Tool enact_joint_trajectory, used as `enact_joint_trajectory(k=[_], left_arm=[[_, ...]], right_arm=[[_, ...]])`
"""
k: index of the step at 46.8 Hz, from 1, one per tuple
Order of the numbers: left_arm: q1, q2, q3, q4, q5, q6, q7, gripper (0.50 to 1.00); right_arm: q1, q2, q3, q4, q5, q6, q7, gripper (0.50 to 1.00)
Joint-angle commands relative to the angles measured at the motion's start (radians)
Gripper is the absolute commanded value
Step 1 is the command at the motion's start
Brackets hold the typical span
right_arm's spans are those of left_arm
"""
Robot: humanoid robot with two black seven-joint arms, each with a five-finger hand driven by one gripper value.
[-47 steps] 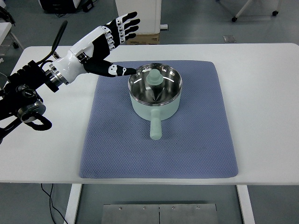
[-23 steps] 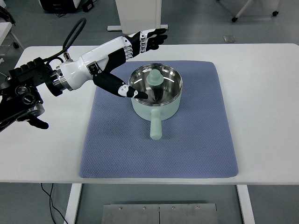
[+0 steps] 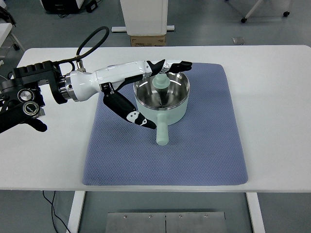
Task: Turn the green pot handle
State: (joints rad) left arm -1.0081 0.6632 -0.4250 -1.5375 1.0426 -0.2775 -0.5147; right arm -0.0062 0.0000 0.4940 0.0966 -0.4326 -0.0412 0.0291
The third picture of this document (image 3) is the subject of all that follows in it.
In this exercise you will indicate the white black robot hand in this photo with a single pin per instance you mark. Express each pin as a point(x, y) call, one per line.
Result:
point(116, 74)

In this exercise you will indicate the glass lid with green knob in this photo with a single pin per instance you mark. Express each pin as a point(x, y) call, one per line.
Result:
point(160, 82)

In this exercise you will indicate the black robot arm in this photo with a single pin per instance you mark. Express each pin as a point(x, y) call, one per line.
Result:
point(31, 72)

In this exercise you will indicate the brown cardboard box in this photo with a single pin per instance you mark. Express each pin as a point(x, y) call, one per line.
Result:
point(148, 40)

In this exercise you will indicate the small black box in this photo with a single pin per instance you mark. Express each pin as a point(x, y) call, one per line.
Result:
point(91, 6)

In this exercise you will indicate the black and white device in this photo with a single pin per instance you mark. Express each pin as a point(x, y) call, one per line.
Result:
point(58, 4)

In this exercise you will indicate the blue textured mat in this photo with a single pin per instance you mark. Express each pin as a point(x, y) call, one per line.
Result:
point(170, 165)

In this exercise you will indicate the white side table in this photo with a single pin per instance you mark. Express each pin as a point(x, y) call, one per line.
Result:
point(5, 32)

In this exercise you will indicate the black machine part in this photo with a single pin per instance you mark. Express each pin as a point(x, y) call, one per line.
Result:
point(7, 15)

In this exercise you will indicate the grey floor socket plate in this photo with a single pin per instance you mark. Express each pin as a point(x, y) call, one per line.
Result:
point(238, 40)

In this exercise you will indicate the white table leg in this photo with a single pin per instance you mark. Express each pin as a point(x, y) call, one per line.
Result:
point(256, 213)
point(75, 213)

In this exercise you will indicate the grey metal plate with screws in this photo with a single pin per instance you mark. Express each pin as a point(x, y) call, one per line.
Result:
point(145, 223)

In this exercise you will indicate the white pedestal cabinet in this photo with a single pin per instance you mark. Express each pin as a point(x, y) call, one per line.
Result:
point(145, 17)

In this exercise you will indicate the white wheeled frame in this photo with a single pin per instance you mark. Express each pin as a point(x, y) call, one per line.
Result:
point(252, 8)

